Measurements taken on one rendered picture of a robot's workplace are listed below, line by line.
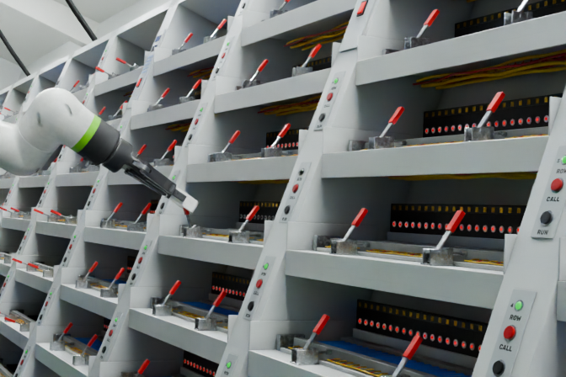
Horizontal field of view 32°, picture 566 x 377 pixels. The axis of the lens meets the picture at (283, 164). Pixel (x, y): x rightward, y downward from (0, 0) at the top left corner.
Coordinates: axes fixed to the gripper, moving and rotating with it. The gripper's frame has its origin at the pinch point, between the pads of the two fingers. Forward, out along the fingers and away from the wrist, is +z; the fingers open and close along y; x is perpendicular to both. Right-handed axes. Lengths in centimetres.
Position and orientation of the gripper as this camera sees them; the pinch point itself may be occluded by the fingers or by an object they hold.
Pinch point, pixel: (182, 199)
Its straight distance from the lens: 224.3
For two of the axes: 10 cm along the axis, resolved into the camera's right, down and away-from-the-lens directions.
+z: 7.5, 5.5, 3.6
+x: 4.9, -8.3, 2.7
